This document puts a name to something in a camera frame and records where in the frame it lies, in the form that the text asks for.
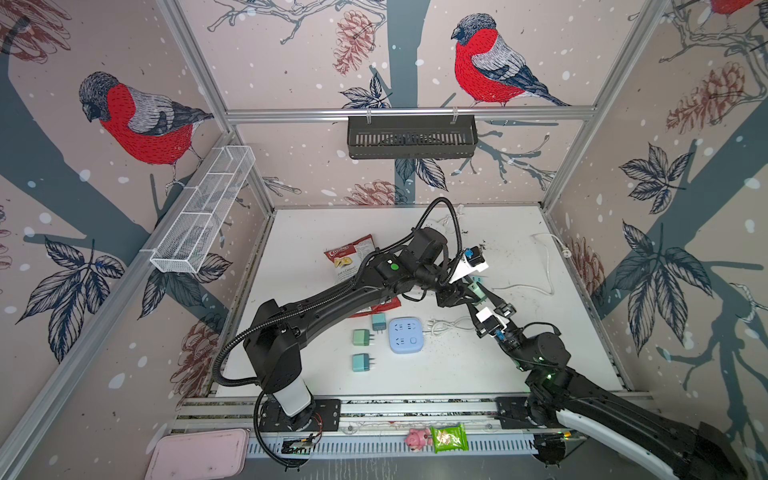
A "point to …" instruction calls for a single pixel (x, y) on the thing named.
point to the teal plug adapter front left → (361, 362)
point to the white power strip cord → (567, 253)
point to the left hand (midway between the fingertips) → (476, 292)
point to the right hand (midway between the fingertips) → (473, 290)
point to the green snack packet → (450, 438)
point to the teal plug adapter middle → (379, 322)
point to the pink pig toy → (417, 439)
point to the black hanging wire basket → (416, 136)
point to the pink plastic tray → (200, 454)
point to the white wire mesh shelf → (184, 248)
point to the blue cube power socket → (405, 335)
